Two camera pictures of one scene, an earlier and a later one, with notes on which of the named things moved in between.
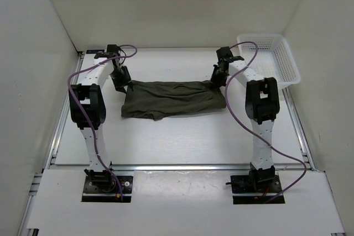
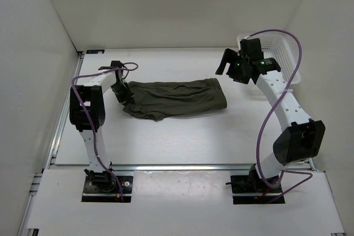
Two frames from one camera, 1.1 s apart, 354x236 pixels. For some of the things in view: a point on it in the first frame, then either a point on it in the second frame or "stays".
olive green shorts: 155,99 stays
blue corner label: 92,51 stays
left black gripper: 125,82 to 124,99
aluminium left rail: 60,129 stays
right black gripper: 214,79 to 228,56
